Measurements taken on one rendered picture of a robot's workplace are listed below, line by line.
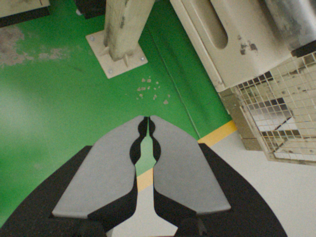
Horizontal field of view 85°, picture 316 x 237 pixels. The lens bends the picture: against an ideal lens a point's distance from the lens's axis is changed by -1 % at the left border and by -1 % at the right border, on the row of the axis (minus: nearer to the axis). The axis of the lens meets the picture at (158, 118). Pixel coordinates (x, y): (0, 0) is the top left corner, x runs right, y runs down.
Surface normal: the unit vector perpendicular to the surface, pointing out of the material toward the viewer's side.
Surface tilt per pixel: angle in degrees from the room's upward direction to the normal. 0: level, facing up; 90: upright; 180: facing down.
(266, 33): 0
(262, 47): 0
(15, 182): 0
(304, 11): 62
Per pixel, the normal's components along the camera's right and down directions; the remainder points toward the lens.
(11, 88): 0.33, -0.12
